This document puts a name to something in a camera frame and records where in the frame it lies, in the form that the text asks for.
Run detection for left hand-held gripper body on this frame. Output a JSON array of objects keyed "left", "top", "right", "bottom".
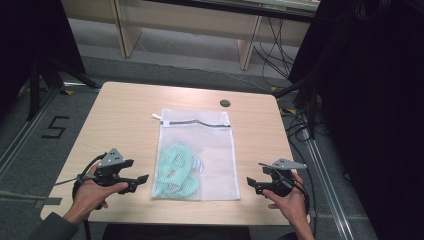
[{"left": 94, "top": 147, "right": 135, "bottom": 188}]

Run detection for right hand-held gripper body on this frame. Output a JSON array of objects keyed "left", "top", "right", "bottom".
[{"left": 259, "top": 158, "right": 308, "bottom": 198}]

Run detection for white mesh laundry bag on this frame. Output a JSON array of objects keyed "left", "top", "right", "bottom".
[{"left": 150, "top": 108, "right": 241, "bottom": 202}]

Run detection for person's right hand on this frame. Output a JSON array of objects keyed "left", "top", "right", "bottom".
[{"left": 262, "top": 171, "right": 309, "bottom": 229}]

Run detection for person's left hand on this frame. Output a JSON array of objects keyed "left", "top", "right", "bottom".
[{"left": 63, "top": 165, "right": 129, "bottom": 225}]

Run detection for mint green garment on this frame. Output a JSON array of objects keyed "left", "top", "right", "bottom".
[{"left": 153, "top": 142, "right": 201, "bottom": 198}]

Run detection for grey tape strip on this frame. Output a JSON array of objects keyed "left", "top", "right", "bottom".
[{"left": 32, "top": 197, "right": 63, "bottom": 210}]

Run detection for black tripod stand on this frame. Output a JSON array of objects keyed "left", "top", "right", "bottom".
[
  {"left": 273, "top": 75, "right": 322, "bottom": 140},
  {"left": 27, "top": 54, "right": 101, "bottom": 122}
]

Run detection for black curtain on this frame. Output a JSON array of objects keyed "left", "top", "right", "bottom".
[
  {"left": 0, "top": 0, "right": 87, "bottom": 118},
  {"left": 288, "top": 0, "right": 424, "bottom": 240}
]

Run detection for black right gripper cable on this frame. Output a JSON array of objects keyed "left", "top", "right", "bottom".
[{"left": 259, "top": 162, "right": 318, "bottom": 238}]

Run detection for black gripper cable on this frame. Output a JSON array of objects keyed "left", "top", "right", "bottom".
[
  {"left": 71, "top": 152, "right": 108, "bottom": 240},
  {"left": 259, "top": 162, "right": 318, "bottom": 238}
]

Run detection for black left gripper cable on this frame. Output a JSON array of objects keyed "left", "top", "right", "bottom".
[{"left": 71, "top": 152, "right": 108, "bottom": 240}]

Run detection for metal floor rail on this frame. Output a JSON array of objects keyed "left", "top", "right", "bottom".
[
  {"left": 304, "top": 131, "right": 355, "bottom": 240},
  {"left": 0, "top": 87, "right": 61, "bottom": 179}
]

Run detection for black cables beside table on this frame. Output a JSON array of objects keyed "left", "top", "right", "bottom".
[{"left": 280, "top": 109, "right": 318, "bottom": 174}]

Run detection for grey cable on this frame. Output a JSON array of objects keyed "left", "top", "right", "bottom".
[{"left": 0, "top": 177, "right": 79, "bottom": 202}]

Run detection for black floor cables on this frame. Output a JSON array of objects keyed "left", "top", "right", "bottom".
[{"left": 252, "top": 16, "right": 297, "bottom": 88}]

